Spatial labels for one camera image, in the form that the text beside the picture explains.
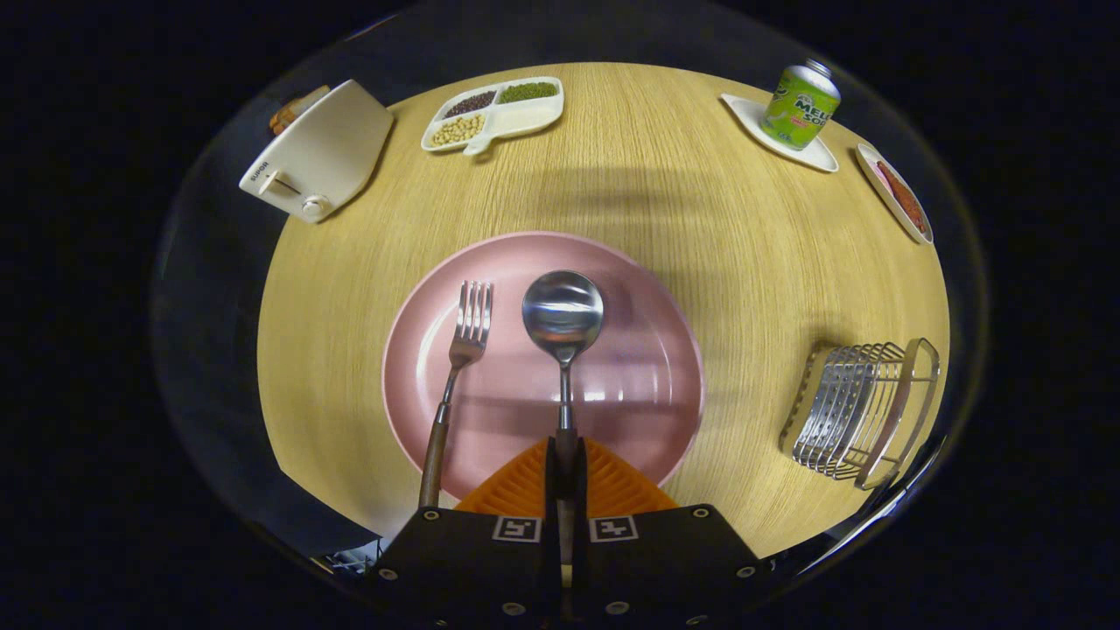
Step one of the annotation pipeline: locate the red meat piece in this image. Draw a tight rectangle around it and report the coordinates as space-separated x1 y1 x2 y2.
878 161 928 235

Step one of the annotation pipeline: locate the pink round plate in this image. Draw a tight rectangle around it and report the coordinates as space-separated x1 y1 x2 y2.
382 231 705 501

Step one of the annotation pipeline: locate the pile of dark red beans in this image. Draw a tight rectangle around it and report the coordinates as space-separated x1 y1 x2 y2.
444 90 497 119

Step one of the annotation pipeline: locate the white toaster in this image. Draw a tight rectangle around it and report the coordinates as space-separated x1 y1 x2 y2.
239 79 396 224

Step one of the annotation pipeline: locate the metal wire rack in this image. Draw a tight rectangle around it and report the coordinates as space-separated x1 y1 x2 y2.
779 338 942 491

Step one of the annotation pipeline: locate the pile of yellow soybeans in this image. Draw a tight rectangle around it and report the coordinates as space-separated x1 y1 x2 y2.
430 115 487 147

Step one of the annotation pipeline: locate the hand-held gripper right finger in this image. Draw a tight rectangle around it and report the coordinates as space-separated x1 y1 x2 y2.
573 437 762 630

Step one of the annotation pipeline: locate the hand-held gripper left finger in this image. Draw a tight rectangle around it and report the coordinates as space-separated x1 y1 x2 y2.
367 437 565 630

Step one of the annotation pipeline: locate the white divided dish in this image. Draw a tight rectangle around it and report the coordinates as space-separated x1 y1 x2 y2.
421 76 565 157

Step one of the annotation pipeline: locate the small white oval bowl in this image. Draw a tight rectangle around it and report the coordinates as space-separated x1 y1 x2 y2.
856 142 935 246

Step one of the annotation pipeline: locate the white square coaster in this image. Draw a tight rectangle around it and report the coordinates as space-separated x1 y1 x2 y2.
720 93 839 173

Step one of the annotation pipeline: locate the metal fork with wooden handle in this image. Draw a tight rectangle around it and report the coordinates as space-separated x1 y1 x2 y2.
418 280 494 508

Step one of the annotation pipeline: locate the metal spoon with wooden handle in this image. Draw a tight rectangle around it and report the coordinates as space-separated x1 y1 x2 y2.
522 269 605 587

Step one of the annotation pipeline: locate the green drink bottle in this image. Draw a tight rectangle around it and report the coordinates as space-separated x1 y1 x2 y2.
759 59 842 151

